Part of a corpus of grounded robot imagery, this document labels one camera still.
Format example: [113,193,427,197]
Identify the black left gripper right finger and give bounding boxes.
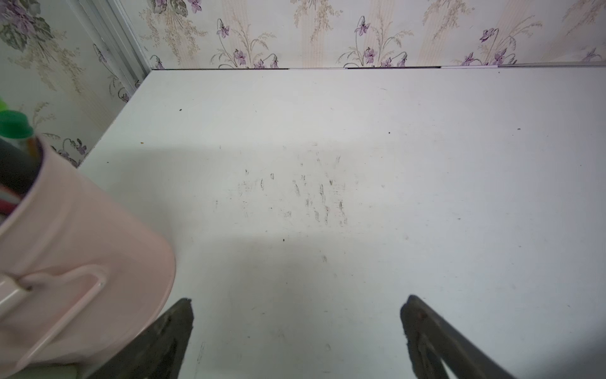
[400,295,512,378]

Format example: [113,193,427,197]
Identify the pink pen holder cup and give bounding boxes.
[1,142,176,377]

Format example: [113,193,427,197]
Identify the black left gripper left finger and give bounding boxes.
[89,298,194,379]

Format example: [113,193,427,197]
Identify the green capped marker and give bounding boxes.
[0,110,39,159]

